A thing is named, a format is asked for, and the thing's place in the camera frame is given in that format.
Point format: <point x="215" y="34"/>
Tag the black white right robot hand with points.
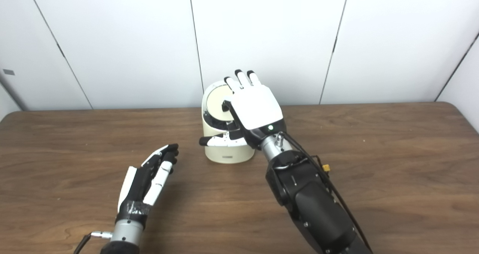
<point x="256" y="106"/>

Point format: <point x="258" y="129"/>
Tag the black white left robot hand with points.
<point x="140" y="186"/>

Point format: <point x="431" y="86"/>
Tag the round cream bin lid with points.
<point x="216" y="102"/>

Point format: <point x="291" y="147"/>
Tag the cream-colored plastic bin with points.
<point x="228" y="155"/>

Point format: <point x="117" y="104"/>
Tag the small gray wall plate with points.
<point x="9" y="72"/>

